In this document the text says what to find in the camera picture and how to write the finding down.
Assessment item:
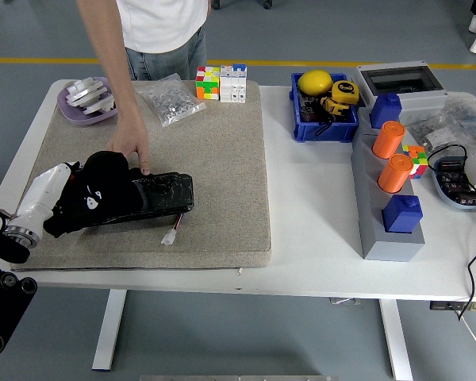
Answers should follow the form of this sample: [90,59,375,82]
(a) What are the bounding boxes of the grey stepped holder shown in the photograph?
[351,106,428,262]

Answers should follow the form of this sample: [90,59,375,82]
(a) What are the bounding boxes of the yellow tape measure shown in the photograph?
[331,79,360,107]

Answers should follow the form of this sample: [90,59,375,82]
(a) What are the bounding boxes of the black cable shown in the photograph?
[427,144,470,175]
[457,233,476,321]

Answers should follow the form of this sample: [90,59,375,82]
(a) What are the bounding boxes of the white table leg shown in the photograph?
[378,298,413,381]
[91,288,128,371]

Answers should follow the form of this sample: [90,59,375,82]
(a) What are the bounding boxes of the orange cylinder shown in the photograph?
[371,121,406,160]
[377,153,413,194]

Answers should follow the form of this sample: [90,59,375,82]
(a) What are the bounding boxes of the black table control box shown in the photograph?
[429,301,476,313]

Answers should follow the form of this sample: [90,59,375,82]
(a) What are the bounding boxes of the small colourful puzzle cube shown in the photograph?
[402,144,428,180]

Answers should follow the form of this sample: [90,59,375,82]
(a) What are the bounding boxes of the clear bag of metal screws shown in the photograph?
[136,73,206,128]

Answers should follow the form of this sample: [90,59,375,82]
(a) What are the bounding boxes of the grey-brown mat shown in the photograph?
[2,79,274,272]

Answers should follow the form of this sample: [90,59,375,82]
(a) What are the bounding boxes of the purple tray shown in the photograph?
[57,76,119,127]

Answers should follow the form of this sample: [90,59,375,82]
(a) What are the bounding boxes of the grey electrical enclosure box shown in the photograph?
[351,60,451,120]

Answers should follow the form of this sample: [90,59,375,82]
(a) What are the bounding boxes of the grey-blue tray of dark parts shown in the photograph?
[430,156,476,211]

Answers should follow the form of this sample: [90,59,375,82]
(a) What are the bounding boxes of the person's right hand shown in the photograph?
[106,117,152,176]

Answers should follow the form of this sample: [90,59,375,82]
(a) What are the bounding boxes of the blue plastic block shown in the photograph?
[370,93,404,130]
[382,194,424,234]

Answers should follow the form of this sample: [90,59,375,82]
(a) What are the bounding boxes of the white plastic pieces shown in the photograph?
[65,77,117,116]

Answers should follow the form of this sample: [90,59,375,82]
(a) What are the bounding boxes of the black panel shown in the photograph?
[82,168,195,229]

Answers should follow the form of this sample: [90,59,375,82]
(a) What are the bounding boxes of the large colourful puzzle cube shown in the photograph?
[195,65,222,100]

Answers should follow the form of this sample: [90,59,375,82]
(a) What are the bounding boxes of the yellow lemon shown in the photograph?
[297,69,335,96]

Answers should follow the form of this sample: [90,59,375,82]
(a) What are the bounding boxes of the white plug with red wires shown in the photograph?
[161,212,186,245]

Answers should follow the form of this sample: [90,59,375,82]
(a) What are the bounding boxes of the clear bag of small parts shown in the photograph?
[405,110,467,154]
[440,93,476,156]

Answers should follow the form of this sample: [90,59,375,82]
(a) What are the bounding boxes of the black rag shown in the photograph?
[43,150,144,239]

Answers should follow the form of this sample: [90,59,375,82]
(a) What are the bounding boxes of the blue plastic bin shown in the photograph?
[289,71,361,144]

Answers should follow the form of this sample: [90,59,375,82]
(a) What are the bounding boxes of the white circuit breaker block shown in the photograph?
[220,62,248,104]

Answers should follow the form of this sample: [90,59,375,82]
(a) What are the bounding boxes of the yellow black tool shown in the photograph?
[320,97,352,118]

